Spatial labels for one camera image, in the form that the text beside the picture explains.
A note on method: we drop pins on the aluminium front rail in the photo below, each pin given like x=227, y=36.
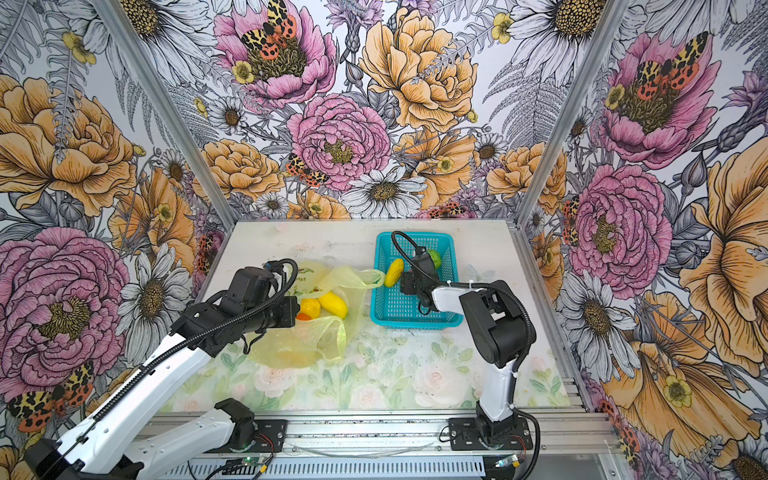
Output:
x=563, y=431

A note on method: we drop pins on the teal plastic basket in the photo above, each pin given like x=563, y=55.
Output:
x=399, y=306

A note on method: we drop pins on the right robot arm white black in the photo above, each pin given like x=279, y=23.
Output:
x=502, y=333

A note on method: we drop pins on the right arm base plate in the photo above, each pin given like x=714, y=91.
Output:
x=479, y=434

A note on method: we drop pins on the yellow corn toy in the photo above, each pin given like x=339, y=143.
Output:
x=394, y=272

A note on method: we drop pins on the yellow-green plastic bag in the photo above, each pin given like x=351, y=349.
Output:
x=327, y=337

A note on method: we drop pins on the right aluminium corner post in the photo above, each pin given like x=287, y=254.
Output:
x=599, y=48

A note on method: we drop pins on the aluminium corner post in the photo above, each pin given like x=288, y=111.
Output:
x=117, y=23
x=599, y=48

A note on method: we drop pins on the white vented cable duct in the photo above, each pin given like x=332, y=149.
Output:
x=419, y=467

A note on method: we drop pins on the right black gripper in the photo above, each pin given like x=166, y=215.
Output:
x=405, y=282

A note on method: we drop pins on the yellow lemon toy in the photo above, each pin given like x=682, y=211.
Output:
x=334, y=304

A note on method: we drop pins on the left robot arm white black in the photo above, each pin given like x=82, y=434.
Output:
x=105, y=445

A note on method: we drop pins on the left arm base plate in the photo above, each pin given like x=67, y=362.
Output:
x=267, y=436

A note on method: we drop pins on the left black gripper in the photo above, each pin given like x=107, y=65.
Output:
x=289, y=310

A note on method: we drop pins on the left aluminium corner post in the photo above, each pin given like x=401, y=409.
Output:
x=117, y=23

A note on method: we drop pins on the green fruit toy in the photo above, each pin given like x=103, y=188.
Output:
x=436, y=258

